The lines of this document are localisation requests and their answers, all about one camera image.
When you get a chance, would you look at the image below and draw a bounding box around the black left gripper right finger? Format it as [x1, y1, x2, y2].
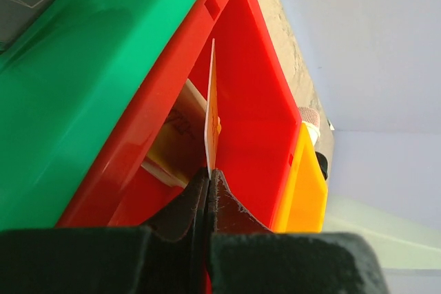
[207, 170, 389, 293]

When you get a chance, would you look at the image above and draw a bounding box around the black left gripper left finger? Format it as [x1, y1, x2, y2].
[1, 168, 209, 293]

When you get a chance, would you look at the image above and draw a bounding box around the gold VIP card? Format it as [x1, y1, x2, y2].
[204, 39, 221, 178]

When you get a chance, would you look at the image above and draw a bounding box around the yellow plastic bin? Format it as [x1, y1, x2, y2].
[271, 125, 328, 233]

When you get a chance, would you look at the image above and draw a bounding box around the red plastic bin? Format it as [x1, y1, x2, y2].
[57, 0, 300, 227]

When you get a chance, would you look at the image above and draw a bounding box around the green plastic bin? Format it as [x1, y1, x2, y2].
[1, 0, 196, 230]

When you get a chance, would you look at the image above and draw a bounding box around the pink cylindrical handle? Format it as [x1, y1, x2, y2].
[298, 107, 321, 145]

